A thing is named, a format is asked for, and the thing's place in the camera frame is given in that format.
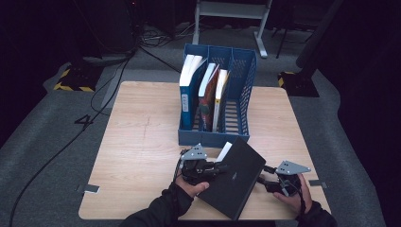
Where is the blue plastic file rack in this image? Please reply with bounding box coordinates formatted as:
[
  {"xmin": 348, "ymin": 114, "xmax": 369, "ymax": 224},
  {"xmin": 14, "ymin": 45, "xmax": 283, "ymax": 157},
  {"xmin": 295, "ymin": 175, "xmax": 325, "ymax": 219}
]
[{"xmin": 178, "ymin": 43, "xmax": 259, "ymax": 148}]

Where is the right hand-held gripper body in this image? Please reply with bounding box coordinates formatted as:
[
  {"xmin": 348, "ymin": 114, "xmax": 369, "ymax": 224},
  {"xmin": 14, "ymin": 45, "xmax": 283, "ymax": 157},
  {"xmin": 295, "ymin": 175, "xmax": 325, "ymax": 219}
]
[{"xmin": 268, "ymin": 160, "xmax": 312, "ymax": 197}]

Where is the black yellow striped base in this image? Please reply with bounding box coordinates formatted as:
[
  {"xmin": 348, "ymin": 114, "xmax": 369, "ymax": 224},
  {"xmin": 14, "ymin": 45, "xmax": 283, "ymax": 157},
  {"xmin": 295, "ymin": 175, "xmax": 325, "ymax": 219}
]
[
  {"xmin": 277, "ymin": 70, "xmax": 320, "ymax": 98},
  {"xmin": 52, "ymin": 62, "xmax": 103, "ymax": 93}
]

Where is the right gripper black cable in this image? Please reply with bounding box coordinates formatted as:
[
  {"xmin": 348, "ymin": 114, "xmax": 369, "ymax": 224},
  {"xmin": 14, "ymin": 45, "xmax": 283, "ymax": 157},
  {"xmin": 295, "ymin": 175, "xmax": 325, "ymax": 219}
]
[{"xmin": 298, "ymin": 191, "xmax": 307, "ymax": 216}]

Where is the dark slanted pole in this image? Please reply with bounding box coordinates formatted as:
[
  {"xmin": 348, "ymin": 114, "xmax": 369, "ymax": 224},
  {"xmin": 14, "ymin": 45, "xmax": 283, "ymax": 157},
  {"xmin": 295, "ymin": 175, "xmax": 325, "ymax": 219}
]
[{"xmin": 295, "ymin": 0, "xmax": 344, "ymax": 69}]

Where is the black tripod stand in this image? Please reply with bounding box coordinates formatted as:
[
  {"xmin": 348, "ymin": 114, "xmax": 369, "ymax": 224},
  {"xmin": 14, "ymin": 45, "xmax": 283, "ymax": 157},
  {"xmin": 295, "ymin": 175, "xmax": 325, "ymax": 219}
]
[{"xmin": 275, "ymin": 18, "xmax": 316, "ymax": 60}]

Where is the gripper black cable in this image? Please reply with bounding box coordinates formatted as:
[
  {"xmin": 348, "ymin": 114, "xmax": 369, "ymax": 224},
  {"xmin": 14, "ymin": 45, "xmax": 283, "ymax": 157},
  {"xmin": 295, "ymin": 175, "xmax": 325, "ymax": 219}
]
[
  {"xmin": 172, "ymin": 150, "xmax": 185, "ymax": 190},
  {"xmin": 298, "ymin": 191, "xmax": 307, "ymax": 216}
]

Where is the large dark box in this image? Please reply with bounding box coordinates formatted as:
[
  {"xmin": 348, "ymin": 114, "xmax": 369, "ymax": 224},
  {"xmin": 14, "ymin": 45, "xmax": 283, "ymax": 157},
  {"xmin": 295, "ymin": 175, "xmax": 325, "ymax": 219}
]
[{"xmin": 72, "ymin": 0, "xmax": 140, "ymax": 55}]

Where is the person's right hand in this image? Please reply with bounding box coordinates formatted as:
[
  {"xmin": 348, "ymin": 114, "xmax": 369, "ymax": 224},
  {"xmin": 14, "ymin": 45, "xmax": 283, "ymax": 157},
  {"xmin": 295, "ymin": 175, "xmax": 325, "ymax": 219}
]
[{"xmin": 272, "ymin": 173, "xmax": 314, "ymax": 216}]

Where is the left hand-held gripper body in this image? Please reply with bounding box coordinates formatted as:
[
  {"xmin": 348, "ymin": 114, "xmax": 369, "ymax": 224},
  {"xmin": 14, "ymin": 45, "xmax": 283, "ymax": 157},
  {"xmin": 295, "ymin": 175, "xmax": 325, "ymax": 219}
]
[{"xmin": 181, "ymin": 142, "xmax": 218, "ymax": 185}]

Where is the white metal stand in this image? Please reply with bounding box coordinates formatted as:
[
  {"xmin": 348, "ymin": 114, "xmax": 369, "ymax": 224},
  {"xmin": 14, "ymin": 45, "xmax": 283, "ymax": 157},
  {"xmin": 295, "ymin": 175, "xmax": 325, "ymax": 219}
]
[{"xmin": 192, "ymin": 0, "xmax": 274, "ymax": 60}]

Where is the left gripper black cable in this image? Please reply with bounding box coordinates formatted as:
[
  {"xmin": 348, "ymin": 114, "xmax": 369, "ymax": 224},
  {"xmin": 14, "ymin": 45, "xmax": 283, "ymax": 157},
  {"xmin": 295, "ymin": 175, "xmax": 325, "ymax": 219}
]
[{"xmin": 172, "ymin": 150, "xmax": 185, "ymax": 190}]

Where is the yellow book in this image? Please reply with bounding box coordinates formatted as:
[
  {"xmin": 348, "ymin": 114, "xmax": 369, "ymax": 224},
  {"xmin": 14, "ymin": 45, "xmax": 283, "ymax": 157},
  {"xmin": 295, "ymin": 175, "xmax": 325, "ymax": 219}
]
[{"xmin": 211, "ymin": 68, "xmax": 231, "ymax": 133}]

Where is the grey tape piece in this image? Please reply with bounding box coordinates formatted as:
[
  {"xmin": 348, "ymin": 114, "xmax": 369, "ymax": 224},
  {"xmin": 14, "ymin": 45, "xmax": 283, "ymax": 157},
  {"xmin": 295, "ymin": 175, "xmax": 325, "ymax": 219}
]
[
  {"xmin": 76, "ymin": 183, "xmax": 101, "ymax": 195},
  {"xmin": 308, "ymin": 179, "xmax": 328, "ymax": 189}
]

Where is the straight black floor cable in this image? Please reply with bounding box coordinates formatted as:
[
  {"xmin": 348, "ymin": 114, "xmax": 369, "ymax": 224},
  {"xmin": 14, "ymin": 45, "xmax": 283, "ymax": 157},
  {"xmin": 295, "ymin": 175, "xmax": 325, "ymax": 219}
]
[{"xmin": 138, "ymin": 46, "xmax": 184, "ymax": 75}]

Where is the looped black floor cable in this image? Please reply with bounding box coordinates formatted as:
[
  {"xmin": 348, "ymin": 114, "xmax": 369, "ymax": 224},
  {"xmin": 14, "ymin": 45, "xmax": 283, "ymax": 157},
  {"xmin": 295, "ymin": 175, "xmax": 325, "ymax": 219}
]
[{"xmin": 90, "ymin": 58, "xmax": 131, "ymax": 116}]

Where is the long black floor cable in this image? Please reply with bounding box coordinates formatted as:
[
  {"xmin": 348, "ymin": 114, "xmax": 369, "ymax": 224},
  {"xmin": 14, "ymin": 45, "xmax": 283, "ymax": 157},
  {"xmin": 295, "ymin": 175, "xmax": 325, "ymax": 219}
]
[{"xmin": 7, "ymin": 53, "xmax": 135, "ymax": 227}]

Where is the red and blue illustrated book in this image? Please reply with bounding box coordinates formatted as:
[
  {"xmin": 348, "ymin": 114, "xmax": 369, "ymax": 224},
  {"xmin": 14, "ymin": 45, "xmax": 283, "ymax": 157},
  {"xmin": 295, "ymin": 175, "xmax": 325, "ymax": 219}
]
[{"xmin": 198, "ymin": 61, "xmax": 220, "ymax": 132}]

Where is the bundle of floor cables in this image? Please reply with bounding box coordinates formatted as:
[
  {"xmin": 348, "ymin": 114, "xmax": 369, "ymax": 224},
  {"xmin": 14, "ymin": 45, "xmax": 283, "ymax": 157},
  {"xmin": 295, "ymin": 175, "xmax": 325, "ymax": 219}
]
[{"xmin": 138, "ymin": 22, "xmax": 197, "ymax": 48}]

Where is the black book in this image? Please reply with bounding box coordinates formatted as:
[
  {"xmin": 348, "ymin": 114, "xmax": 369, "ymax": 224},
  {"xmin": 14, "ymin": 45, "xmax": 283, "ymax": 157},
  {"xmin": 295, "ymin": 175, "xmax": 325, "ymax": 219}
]
[{"xmin": 196, "ymin": 135, "xmax": 268, "ymax": 221}]

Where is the person's left hand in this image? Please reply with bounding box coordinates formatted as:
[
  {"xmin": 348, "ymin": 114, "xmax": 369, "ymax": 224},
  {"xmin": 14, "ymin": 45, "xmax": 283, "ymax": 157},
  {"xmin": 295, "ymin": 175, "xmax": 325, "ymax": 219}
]
[{"xmin": 174, "ymin": 175, "xmax": 210, "ymax": 199}]

